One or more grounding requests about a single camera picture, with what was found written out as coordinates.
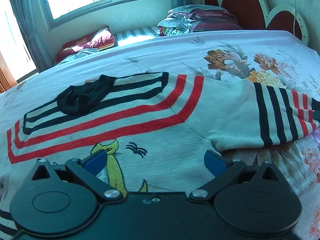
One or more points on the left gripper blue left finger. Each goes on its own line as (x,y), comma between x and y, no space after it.
(92,164)

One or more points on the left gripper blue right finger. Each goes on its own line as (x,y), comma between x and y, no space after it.
(220,166)

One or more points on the white striped knit sweater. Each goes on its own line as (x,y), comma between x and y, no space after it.
(156,128)

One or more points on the black small sock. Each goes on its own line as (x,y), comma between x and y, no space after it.
(80,99)

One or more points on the floral white bed sheet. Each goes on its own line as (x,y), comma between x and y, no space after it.
(224,55)

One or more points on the striped mattress pad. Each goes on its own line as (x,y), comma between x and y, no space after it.
(136,35)

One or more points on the stack of folded blankets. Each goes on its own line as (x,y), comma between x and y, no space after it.
(197,18)

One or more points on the red white scalloped headboard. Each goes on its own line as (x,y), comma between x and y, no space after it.
(256,15)

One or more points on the left teal curtain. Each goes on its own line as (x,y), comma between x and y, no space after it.
(26,21)

